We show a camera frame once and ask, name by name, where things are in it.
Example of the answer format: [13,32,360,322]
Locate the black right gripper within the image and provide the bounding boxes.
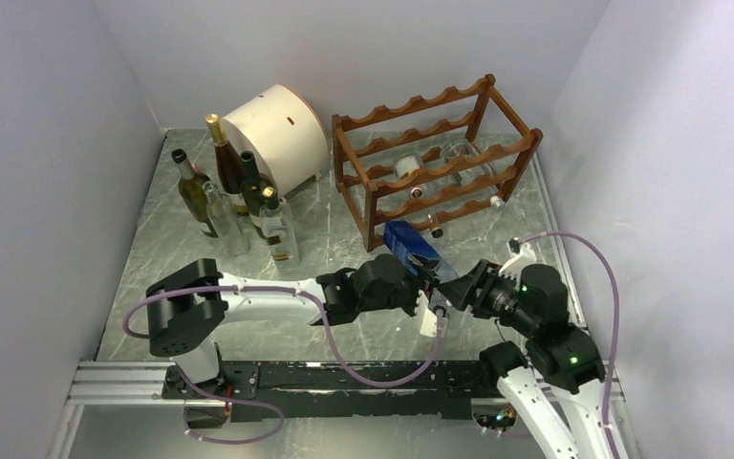
[440,257,539,338]

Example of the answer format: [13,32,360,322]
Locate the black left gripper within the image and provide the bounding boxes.
[360,255,442,320]

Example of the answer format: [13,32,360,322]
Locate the blue bottle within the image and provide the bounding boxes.
[382,220,458,285]

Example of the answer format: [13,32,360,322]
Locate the green wine bottle white label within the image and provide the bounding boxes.
[240,150,273,239]

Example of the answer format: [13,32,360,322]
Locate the dark wine bottle cream label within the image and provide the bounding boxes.
[205,113,248,215]

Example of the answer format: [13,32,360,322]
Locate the green wine bottle brown label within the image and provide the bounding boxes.
[171,148,218,238]

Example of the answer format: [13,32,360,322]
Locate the clear glass bottle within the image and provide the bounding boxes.
[202,181,249,256]

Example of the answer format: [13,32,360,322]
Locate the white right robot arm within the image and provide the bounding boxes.
[436,257,628,458]

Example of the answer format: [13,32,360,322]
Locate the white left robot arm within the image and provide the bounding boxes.
[143,254,421,398]

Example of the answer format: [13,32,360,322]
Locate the dark capped bottle in rack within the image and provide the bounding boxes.
[427,214,444,239]

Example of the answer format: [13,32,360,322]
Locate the clear bottle white cap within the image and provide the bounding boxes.
[393,155,424,180]

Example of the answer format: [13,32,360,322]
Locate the brown wooden wine rack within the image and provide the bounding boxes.
[332,74,543,251]

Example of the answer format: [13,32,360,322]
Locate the clear round bottle in rack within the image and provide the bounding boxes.
[440,139,498,191]

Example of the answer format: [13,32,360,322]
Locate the cream cylindrical container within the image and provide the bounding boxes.
[221,84,331,195]

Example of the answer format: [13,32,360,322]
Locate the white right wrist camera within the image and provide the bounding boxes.
[507,238,537,266]

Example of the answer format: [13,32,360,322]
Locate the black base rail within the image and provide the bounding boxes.
[161,361,518,430]

